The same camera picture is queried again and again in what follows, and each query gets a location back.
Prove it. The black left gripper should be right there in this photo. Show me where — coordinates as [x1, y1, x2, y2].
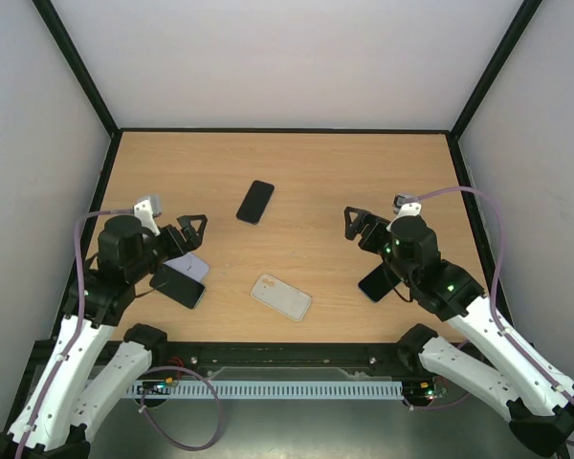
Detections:
[127, 215, 208, 282]

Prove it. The green-edged black phone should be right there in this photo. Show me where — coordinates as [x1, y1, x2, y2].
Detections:
[149, 266, 206, 310]

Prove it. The blue-edged black phone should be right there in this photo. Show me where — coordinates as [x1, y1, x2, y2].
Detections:
[358, 265, 401, 303]

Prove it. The beige phone case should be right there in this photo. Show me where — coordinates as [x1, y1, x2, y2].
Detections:
[250, 273, 312, 321]

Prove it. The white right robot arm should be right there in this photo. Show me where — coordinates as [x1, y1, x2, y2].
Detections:
[344, 203, 574, 457]

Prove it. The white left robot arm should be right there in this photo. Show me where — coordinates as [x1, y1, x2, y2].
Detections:
[0, 210, 208, 458]

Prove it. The lilac phone case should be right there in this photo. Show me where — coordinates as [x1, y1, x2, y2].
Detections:
[165, 252, 210, 282]

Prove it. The black phone far centre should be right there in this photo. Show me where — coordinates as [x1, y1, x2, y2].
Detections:
[236, 180, 275, 225]

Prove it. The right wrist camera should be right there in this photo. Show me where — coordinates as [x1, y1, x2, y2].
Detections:
[386, 194, 422, 230]

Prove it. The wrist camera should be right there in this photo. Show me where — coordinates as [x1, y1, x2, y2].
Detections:
[133, 195, 163, 235]
[386, 194, 422, 230]

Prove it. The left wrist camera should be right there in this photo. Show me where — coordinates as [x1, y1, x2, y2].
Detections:
[133, 195, 163, 235]

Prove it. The black front frame rail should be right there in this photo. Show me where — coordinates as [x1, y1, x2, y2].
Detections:
[165, 341, 431, 379]

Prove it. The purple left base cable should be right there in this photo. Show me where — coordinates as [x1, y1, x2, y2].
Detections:
[136, 366, 222, 451]

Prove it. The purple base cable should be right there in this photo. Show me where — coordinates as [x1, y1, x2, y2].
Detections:
[402, 377, 475, 413]
[136, 366, 222, 451]

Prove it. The white slotted cable duct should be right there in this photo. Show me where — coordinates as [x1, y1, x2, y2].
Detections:
[124, 381, 403, 400]

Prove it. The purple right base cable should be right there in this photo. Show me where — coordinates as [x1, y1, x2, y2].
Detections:
[402, 377, 475, 413]

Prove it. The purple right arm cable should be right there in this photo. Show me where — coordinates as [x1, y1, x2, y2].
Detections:
[413, 186, 574, 449]

